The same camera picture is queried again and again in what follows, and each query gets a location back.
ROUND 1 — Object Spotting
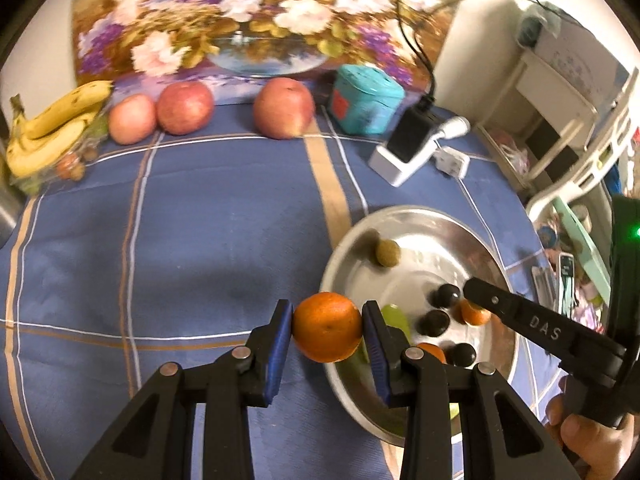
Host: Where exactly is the smartphone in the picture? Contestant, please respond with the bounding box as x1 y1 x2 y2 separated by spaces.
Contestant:
557 252 576 311

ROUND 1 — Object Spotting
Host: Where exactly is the white plastic bag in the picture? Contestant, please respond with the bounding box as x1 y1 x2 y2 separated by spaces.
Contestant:
492 127 531 173

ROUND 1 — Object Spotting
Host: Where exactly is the dark purple plum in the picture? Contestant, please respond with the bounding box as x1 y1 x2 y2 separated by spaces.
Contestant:
446 342 476 367
416 309 451 337
431 283 462 308

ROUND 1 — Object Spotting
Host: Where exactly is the teal item in clear wrap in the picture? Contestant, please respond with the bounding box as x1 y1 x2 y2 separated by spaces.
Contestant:
517 2 563 48

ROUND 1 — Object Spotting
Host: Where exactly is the teal tin box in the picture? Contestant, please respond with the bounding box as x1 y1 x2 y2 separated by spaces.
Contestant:
327 64 406 136

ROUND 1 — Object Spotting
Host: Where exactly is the white power strip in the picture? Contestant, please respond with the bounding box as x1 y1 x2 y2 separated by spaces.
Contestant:
369 125 443 187

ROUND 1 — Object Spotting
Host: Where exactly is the medium red apple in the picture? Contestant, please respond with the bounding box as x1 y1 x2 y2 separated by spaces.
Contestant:
156 80 216 136

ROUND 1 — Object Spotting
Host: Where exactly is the floral painting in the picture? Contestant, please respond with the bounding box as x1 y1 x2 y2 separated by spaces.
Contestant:
72 0 463 106

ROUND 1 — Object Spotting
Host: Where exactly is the green pear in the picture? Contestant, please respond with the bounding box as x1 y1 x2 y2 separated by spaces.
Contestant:
350 304 413 367

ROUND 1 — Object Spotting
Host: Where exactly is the black charger cable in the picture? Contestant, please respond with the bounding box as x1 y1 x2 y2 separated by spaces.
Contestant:
394 0 571 111

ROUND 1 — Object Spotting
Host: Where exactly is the bunch of yellow bananas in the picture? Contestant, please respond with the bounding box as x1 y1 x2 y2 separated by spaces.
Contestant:
5 80 115 178

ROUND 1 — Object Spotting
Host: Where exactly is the white plastic chair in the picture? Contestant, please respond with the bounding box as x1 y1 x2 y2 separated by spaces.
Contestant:
525 67 640 221

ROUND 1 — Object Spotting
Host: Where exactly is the white square plug adapter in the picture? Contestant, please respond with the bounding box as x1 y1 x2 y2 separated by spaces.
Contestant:
435 146 471 179

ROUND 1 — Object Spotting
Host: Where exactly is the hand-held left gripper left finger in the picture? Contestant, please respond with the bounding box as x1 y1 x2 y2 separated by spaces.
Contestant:
70 299 295 480

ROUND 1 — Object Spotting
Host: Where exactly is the orange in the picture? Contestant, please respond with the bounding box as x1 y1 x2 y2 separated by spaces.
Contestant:
292 291 363 364
415 341 447 365
454 299 493 326

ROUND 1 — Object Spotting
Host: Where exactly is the white wooden shelf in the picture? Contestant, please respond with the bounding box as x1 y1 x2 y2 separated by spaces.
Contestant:
475 47 601 196

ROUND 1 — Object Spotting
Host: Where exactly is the large red apple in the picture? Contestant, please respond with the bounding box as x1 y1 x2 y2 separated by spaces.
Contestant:
252 77 316 140

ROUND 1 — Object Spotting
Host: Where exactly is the small red apple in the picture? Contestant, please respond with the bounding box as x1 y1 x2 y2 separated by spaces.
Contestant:
108 94 157 146

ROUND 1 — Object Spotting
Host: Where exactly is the blue plaid tablecloth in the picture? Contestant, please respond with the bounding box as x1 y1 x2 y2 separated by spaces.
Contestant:
0 102 566 480

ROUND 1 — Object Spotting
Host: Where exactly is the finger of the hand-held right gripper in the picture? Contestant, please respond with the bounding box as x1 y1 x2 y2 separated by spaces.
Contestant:
464 277 628 388

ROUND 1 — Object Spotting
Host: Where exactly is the mint green tray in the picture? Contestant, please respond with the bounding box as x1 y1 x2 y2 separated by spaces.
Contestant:
550 195 613 301

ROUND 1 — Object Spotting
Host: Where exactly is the person's right hand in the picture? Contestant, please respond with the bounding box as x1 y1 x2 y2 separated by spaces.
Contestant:
545 375 637 480

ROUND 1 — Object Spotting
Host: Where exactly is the small olive green plum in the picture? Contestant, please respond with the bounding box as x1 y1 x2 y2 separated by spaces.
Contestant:
374 239 402 267

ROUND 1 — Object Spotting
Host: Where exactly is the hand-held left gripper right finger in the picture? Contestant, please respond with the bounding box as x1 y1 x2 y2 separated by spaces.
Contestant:
361 300 583 480

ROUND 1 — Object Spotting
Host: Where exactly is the stainless steel basin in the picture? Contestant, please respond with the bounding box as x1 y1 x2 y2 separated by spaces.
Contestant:
318 205 521 448

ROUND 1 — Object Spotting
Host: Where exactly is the black charger adapter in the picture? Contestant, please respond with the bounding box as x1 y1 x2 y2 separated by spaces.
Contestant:
389 105 436 163

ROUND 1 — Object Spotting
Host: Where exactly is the clear bag of small produce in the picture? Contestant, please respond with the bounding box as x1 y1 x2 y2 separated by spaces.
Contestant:
20 110 108 196

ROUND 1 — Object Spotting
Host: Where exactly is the white round plug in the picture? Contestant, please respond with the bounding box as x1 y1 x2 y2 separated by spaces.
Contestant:
434 116 471 140

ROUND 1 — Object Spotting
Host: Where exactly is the stainless steel kettle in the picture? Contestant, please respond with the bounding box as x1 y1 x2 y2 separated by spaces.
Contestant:
0 140 25 251

